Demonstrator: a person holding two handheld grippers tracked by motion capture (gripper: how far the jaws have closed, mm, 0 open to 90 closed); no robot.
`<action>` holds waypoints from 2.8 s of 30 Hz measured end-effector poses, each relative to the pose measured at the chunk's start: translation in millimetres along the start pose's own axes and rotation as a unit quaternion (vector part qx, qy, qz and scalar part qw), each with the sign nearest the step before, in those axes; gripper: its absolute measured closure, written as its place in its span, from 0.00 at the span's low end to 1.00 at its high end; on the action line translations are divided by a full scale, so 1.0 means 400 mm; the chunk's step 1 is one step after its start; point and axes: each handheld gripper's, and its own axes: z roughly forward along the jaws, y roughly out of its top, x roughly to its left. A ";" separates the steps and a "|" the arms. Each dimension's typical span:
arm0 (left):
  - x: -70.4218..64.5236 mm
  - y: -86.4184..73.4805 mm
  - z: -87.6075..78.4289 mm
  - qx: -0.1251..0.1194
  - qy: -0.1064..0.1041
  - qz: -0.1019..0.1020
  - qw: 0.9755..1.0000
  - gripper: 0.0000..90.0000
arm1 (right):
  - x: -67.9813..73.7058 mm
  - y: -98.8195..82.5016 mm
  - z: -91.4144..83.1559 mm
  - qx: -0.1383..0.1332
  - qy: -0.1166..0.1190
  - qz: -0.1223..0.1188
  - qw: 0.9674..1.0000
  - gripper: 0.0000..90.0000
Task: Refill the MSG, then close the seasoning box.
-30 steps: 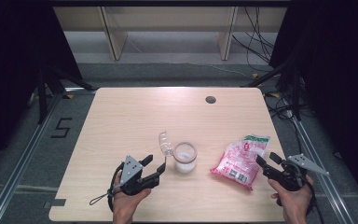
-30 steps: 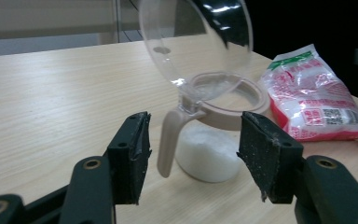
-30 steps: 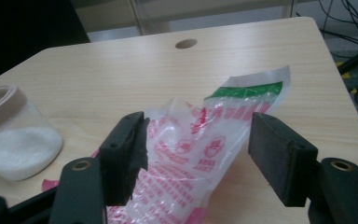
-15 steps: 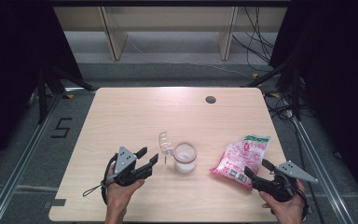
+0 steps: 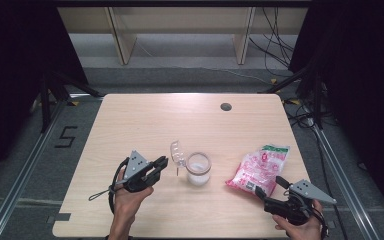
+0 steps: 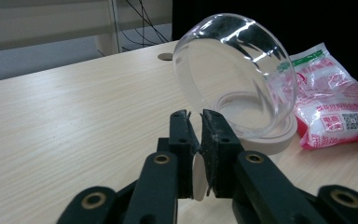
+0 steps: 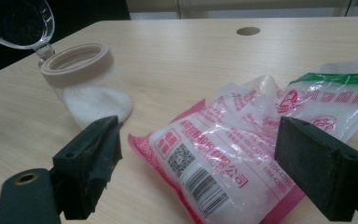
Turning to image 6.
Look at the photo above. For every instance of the pink and white plastic bag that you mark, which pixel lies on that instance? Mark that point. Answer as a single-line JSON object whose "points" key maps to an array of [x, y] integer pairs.
{"points": [[332, 102]]}

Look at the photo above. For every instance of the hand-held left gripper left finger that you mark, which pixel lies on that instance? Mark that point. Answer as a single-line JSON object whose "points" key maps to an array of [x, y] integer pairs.
{"points": [[180, 149]]}

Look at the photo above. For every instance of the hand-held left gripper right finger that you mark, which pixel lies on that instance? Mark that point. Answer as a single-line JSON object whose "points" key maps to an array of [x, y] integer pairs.
{"points": [[222, 155]]}

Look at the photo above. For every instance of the clear glass jar with lid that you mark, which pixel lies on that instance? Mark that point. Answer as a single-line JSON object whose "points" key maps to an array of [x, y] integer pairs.
{"points": [[230, 77]]}

